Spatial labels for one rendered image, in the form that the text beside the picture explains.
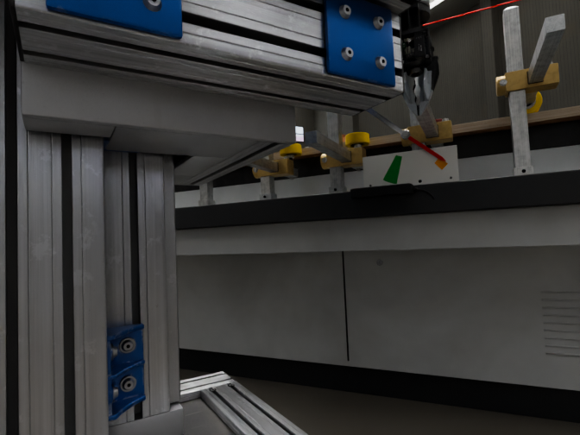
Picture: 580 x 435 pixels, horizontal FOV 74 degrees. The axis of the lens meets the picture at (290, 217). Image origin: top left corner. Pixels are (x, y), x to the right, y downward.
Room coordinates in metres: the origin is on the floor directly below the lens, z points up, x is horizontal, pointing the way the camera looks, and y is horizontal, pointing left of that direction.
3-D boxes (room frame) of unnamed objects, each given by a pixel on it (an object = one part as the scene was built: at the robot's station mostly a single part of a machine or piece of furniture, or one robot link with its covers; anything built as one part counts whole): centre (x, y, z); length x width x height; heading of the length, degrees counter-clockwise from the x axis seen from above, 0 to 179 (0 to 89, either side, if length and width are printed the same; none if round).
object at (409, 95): (0.79, -0.26, 0.86); 0.06 x 0.03 x 0.09; 154
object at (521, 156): (0.99, -0.60, 0.91); 0.04 x 0.04 x 0.48; 64
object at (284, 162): (1.31, 0.05, 0.81); 0.14 x 0.06 x 0.05; 64
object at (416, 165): (1.09, -0.34, 0.75); 0.26 x 0.01 x 0.10; 64
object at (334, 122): (1.21, -0.15, 0.87); 0.04 x 0.04 x 0.48; 64
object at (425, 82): (0.77, -0.29, 0.86); 0.06 x 0.03 x 0.09; 154
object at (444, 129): (1.09, -0.40, 0.84); 0.14 x 0.06 x 0.05; 64
